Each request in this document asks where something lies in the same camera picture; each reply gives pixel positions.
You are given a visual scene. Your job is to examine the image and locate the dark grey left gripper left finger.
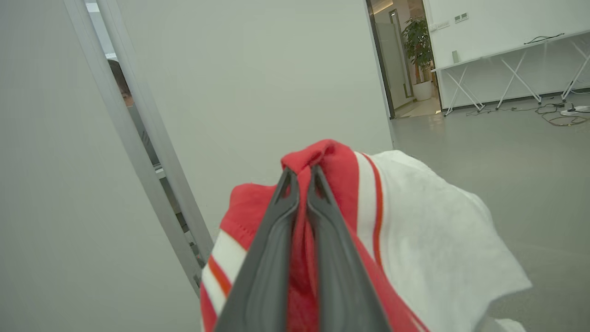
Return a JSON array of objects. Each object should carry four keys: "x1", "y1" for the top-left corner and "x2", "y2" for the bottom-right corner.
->
[{"x1": 214, "y1": 167, "x2": 301, "y2": 332}]

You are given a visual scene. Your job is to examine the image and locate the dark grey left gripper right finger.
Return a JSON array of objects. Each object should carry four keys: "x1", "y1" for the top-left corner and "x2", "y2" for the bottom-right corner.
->
[{"x1": 306, "y1": 165, "x2": 392, "y2": 332}]

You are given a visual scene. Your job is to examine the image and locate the red and white T-shirt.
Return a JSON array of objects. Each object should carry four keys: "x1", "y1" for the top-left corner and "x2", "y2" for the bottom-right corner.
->
[{"x1": 199, "y1": 139, "x2": 533, "y2": 332}]

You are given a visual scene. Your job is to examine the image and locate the white plant pot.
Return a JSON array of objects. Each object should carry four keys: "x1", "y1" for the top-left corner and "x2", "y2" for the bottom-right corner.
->
[{"x1": 412, "y1": 81, "x2": 434, "y2": 101}]

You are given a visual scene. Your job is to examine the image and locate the person with dark hair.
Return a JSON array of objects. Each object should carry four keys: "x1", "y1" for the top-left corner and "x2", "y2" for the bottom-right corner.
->
[{"x1": 107, "y1": 59, "x2": 135, "y2": 108}]

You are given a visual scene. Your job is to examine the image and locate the green potted plant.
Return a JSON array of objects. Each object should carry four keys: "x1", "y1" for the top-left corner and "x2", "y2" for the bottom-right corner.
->
[{"x1": 401, "y1": 16, "x2": 434, "y2": 84}]

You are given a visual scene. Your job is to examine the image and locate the long white table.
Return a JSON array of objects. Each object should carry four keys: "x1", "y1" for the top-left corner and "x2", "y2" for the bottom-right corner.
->
[{"x1": 431, "y1": 30, "x2": 590, "y2": 117}]

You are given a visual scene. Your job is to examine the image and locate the grey aluminium wall post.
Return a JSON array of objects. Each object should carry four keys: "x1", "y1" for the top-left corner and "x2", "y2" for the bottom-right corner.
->
[{"x1": 62, "y1": 0, "x2": 215, "y2": 296}]

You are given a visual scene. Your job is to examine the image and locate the glass door with dark frame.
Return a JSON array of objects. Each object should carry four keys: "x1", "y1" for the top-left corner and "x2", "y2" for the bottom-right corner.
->
[{"x1": 366, "y1": 0, "x2": 416, "y2": 119}]

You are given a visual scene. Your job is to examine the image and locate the tangled floor cables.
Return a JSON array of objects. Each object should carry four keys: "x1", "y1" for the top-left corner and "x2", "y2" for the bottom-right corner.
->
[{"x1": 466, "y1": 101, "x2": 590, "y2": 128}]

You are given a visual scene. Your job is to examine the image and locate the black cable on table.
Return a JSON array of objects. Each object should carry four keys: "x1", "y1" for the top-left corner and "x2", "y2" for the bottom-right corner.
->
[{"x1": 524, "y1": 33, "x2": 565, "y2": 45}]

